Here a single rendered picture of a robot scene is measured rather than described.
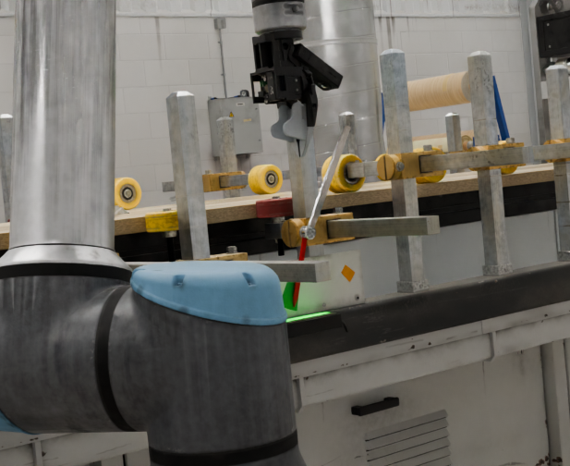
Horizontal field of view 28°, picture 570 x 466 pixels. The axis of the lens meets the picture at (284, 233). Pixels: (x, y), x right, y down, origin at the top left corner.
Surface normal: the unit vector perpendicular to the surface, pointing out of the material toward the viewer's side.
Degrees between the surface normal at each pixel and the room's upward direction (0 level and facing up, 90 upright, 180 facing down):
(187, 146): 90
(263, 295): 86
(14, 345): 74
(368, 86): 90
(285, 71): 88
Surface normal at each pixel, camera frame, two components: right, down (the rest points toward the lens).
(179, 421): -0.47, 0.10
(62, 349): -0.32, -0.29
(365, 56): 0.63, -0.02
